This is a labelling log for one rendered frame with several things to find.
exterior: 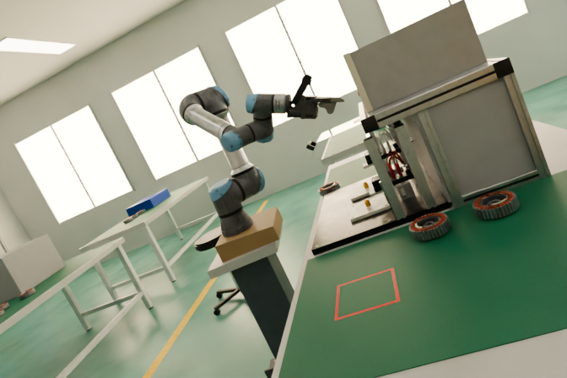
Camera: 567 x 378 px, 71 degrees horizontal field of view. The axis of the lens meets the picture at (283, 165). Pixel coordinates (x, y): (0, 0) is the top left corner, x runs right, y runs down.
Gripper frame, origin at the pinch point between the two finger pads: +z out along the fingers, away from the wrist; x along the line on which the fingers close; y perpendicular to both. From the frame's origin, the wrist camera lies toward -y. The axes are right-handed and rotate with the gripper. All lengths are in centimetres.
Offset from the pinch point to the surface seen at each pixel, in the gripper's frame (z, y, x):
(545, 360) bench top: 35, 32, 92
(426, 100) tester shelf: 25.8, -1.5, 25.2
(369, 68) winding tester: 9.2, -10.7, 14.2
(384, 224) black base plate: 16.2, 38.7, 23.4
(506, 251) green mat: 40, 30, 58
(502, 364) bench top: 30, 35, 90
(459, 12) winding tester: 35.1, -27.2, 14.2
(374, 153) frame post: 11.8, 15.1, 23.2
